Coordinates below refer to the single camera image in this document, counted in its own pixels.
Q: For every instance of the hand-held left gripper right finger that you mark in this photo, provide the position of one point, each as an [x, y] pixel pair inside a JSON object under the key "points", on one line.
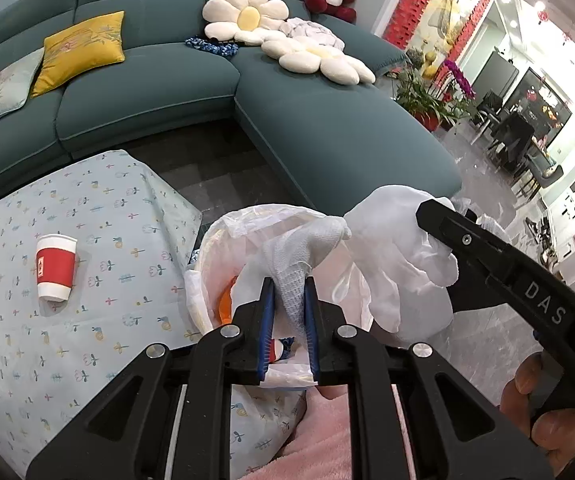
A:
{"points": [[311, 325]]}

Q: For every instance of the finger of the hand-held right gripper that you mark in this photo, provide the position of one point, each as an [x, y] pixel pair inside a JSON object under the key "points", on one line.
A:
{"points": [[462, 237], [487, 295]]}

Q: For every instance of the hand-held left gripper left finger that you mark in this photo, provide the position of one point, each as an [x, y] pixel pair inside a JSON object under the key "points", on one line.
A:
{"points": [[266, 320]]}

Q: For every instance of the red white paper cup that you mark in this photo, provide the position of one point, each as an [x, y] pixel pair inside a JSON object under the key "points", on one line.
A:
{"points": [[54, 270], [281, 351]]}

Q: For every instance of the orange wrapper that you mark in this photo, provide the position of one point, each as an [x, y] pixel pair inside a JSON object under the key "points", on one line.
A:
{"points": [[226, 305]]}

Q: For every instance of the whitish mesh cloth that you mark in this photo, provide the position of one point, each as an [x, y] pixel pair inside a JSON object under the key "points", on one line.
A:
{"points": [[292, 270]]}

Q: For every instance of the white plastic bag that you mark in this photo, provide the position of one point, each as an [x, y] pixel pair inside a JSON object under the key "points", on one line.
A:
{"points": [[397, 260]]}

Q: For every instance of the white lined trash bin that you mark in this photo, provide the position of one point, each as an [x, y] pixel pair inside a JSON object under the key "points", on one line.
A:
{"points": [[247, 245]]}

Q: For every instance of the person's right hand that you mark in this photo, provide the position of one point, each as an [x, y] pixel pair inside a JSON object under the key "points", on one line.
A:
{"points": [[557, 427]]}

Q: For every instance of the dark dining chair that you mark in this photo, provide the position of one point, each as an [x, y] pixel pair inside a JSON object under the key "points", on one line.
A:
{"points": [[487, 107], [512, 140]]}

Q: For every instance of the pink fluffy garment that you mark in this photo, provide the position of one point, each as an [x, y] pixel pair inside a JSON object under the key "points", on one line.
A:
{"points": [[327, 435]]}

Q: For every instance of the green potted plant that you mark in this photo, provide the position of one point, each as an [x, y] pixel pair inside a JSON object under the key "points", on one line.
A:
{"points": [[425, 95]]}

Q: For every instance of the purple orchid plant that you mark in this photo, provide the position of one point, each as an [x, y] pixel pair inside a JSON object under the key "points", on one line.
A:
{"points": [[460, 77]]}

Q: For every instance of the dark display cabinet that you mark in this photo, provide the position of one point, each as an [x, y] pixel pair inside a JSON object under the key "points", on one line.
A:
{"points": [[547, 100]]}

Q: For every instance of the floral light blue tablecloth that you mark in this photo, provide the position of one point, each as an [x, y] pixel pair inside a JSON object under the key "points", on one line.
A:
{"points": [[92, 335]]}

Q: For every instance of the white flower cushion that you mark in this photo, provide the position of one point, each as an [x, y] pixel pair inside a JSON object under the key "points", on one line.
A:
{"points": [[247, 17], [312, 60]]}

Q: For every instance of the teal sectional sofa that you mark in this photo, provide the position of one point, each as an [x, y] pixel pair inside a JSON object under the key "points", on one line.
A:
{"points": [[167, 85]]}

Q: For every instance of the blue white braided cloth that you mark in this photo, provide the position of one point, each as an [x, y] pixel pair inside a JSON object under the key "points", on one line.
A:
{"points": [[212, 46]]}

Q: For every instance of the yellow embroidered pillow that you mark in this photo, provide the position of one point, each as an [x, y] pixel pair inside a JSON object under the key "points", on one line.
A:
{"points": [[77, 50]]}

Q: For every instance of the red paper wall hanging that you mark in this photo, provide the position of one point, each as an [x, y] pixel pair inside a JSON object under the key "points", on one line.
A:
{"points": [[412, 5], [477, 5]]}

